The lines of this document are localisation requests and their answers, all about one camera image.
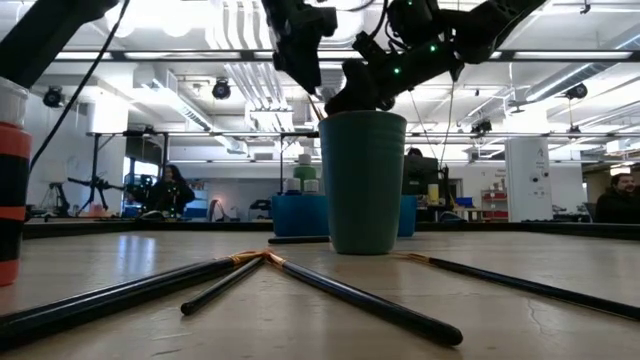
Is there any red storage shelf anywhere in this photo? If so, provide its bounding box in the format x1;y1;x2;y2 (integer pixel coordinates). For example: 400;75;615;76
480;188;509;221

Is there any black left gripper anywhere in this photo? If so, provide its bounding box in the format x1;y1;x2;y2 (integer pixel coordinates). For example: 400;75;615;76
261;0;339;96

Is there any black computer monitor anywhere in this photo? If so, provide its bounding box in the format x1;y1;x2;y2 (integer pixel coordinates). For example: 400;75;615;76
405;155;441;196

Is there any large green paint bottle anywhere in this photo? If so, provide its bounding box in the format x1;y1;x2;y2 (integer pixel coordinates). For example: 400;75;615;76
292;153;318;197

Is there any blue plastic tray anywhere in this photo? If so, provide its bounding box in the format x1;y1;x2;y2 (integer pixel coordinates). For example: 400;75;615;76
272;193;419;239

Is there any white pillar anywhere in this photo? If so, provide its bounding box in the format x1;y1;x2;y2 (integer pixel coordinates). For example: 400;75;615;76
504;137;549;224

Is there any black aluminium table frame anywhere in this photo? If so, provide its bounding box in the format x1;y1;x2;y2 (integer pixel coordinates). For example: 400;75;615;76
22;219;640;241

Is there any teal plastic cup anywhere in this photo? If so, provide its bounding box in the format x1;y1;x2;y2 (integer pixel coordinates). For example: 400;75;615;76
318;110;408;256

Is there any black camera cable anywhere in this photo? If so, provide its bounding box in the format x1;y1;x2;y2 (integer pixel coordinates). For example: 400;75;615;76
367;0;401;51
28;0;132;172

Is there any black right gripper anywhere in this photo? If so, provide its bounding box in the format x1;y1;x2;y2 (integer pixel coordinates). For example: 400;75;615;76
325;37;464;116

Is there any black right camera cable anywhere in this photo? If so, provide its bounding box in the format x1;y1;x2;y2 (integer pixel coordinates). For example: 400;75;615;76
367;0;401;51

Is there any orange-red paint bottle black label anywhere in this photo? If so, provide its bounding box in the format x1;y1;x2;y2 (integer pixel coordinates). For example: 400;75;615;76
0;77;34;289

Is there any thin hanging cable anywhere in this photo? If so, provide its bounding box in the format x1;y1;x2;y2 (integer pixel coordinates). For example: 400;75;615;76
438;79;451;166

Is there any black background rig frame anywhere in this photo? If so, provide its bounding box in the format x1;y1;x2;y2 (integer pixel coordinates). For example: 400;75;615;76
85;129;640;221

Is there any black overhead light bar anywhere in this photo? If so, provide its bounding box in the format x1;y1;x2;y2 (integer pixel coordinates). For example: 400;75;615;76
54;48;640;63

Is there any thick black paintbrush gold ferrule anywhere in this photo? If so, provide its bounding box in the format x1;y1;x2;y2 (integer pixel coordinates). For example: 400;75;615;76
0;249;271;351

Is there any black tripod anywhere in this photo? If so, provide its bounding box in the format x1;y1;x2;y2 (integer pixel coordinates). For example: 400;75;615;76
47;182;71;217

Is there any thin short black paintbrush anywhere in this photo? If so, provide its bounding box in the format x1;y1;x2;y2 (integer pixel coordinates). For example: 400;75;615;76
180;255;267;317

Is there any black left camera cable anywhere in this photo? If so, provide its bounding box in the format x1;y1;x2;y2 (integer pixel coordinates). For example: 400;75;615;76
28;0;132;172

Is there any blue lit shelf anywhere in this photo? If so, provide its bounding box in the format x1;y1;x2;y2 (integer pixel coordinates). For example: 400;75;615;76
184;188;209;221

